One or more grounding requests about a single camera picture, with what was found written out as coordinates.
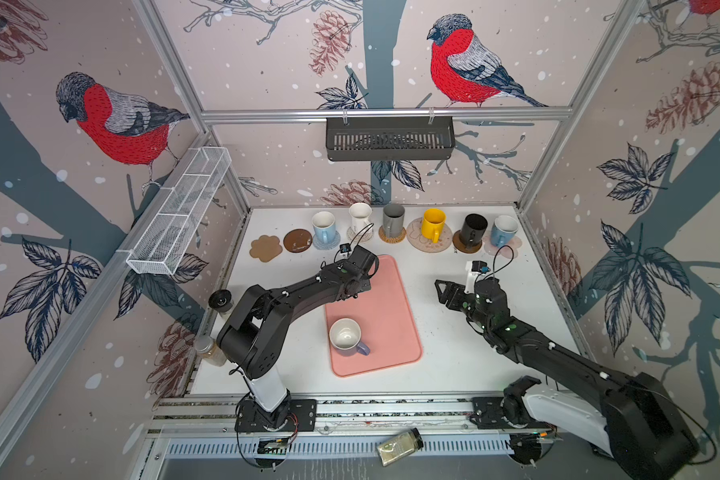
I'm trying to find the brown round wooden coaster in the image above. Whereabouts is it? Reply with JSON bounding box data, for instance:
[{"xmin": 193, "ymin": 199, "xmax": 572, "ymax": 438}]
[{"xmin": 452, "ymin": 231, "xmax": 483, "ymax": 254}]

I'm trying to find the white faceted mug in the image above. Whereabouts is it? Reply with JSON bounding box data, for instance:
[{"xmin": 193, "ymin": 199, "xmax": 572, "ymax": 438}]
[{"xmin": 349, "ymin": 202, "xmax": 373, "ymax": 236}]

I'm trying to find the light blue mug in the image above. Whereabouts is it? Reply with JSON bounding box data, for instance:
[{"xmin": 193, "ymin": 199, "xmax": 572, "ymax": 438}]
[{"xmin": 312, "ymin": 211, "xmax": 337, "ymax": 242}]

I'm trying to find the grey mug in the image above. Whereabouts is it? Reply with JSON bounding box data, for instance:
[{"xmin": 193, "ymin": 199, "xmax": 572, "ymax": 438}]
[{"xmin": 382, "ymin": 203, "xmax": 405, "ymax": 239}]

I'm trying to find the round bunny print coaster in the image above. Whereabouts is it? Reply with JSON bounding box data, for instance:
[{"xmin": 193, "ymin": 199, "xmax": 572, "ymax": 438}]
[{"xmin": 406, "ymin": 217, "xmax": 453, "ymax": 254}]

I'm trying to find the black mug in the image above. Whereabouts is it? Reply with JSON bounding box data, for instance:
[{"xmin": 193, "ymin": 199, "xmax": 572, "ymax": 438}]
[{"xmin": 460, "ymin": 213, "xmax": 488, "ymax": 245}]

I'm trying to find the pink flower shaped coaster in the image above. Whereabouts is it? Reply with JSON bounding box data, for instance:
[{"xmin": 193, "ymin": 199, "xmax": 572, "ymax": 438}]
[{"xmin": 484, "ymin": 236, "xmax": 523, "ymax": 259}]

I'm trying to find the dark brown glossy coaster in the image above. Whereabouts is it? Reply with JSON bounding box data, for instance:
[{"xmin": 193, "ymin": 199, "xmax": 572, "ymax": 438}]
[{"xmin": 283, "ymin": 229, "xmax": 313, "ymax": 254}]

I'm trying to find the white purple handled mug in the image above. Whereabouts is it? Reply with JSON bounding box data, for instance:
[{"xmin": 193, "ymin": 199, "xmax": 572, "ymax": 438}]
[{"xmin": 329, "ymin": 318, "xmax": 371, "ymax": 356}]

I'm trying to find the yellow mug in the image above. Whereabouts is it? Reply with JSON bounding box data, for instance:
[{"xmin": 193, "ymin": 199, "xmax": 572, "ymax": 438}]
[{"xmin": 421, "ymin": 208, "xmax": 446, "ymax": 244}]

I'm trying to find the white blue handled mug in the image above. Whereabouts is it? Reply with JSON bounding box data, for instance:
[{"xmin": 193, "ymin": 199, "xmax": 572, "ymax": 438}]
[{"xmin": 490, "ymin": 215, "xmax": 519, "ymax": 248}]

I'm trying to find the tan paw shaped coaster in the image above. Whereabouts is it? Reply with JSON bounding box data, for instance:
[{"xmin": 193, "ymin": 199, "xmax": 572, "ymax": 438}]
[{"xmin": 249, "ymin": 235, "xmax": 283, "ymax": 263}]

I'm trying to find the grey round felt coaster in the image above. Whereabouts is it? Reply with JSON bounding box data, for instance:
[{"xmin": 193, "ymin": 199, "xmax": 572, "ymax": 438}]
[{"xmin": 312, "ymin": 233, "xmax": 341, "ymax": 250}]

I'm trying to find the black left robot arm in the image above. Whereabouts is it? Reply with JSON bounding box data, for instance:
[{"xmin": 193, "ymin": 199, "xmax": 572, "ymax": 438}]
[{"xmin": 216, "ymin": 246, "xmax": 380, "ymax": 417}]

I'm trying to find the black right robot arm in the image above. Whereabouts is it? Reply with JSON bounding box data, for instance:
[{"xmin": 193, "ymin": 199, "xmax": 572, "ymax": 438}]
[{"xmin": 435, "ymin": 277, "xmax": 700, "ymax": 479}]

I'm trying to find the brown rattan woven coaster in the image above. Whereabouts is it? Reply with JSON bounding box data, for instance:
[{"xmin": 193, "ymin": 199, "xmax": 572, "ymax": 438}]
[{"xmin": 378, "ymin": 227, "xmax": 407, "ymax": 244}]

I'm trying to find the pink rectangular tray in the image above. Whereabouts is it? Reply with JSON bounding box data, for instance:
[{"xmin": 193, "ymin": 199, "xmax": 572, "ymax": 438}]
[{"xmin": 325, "ymin": 255, "xmax": 422, "ymax": 377}]

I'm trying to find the black lid spice jar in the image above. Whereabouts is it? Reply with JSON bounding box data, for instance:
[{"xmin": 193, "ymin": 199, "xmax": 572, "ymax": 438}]
[{"xmin": 208, "ymin": 289, "xmax": 234, "ymax": 314}]

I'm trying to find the fallen spice jar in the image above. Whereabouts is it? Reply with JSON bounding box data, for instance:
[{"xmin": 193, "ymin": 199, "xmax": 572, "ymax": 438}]
[{"xmin": 377, "ymin": 428, "xmax": 424, "ymax": 467}]

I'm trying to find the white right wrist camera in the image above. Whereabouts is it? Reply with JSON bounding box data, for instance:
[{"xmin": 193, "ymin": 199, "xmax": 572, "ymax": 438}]
[{"xmin": 464, "ymin": 260, "xmax": 490, "ymax": 294}]

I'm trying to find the black hanging wire basket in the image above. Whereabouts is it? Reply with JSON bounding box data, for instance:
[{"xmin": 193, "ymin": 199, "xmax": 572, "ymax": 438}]
[{"xmin": 326, "ymin": 117, "xmax": 455, "ymax": 162}]

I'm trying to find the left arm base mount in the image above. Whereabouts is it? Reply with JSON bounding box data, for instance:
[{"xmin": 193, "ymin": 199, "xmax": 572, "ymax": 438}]
[{"xmin": 233, "ymin": 392, "xmax": 318, "ymax": 469}]

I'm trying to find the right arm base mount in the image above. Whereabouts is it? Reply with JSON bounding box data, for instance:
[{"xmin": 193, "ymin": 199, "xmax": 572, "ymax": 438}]
[{"xmin": 467, "ymin": 376, "xmax": 558, "ymax": 466}]

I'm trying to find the white wire mesh shelf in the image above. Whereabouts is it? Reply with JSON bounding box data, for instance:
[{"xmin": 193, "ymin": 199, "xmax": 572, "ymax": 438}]
[{"xmin": 126, "ymin": 146, "xmax": 231, "ymax": 275}]

